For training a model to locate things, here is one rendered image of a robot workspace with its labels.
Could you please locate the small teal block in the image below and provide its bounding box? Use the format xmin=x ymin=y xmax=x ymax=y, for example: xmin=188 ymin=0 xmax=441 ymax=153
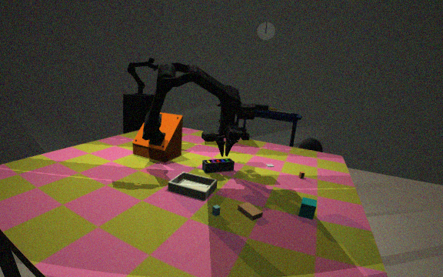
xmin=212 ymin=205 xmax=221 ymax=216

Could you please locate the teal cube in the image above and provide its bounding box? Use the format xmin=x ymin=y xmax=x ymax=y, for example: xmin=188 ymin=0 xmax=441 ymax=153
xmin=298 ymin=197 xmax=317 ymax=220

